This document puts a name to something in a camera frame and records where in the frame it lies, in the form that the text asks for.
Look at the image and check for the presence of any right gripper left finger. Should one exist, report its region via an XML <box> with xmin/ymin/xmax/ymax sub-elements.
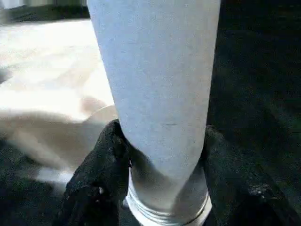
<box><xmin>53</xmin><ymin>119</ymin><xmax>132</xmax><ymax>226</ymax></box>

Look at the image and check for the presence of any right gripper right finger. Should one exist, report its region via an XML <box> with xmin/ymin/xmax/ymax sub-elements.
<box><xmin>199</xmin><ymin>124</ymin><xmax>301</xmax><ymax>226</ymax></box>

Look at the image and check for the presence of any white plastic table top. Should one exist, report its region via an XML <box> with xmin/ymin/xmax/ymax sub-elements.
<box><xmin>0</xmin><ymin>20</ymin><xmax>212</xmax><ymax>226</ymax></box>

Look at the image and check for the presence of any white plastic table leg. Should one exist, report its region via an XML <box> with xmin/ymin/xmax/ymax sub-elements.
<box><xmin>86</xmin><ymin>0</ymin><xmax>223</xmax><ymax>222</ymax></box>

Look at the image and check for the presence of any black padded mat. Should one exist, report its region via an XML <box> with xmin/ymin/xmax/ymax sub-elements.
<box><xmin>0</xmin><ymin>0</ymin><xmax>301</xmax><ymax>226</ymax></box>

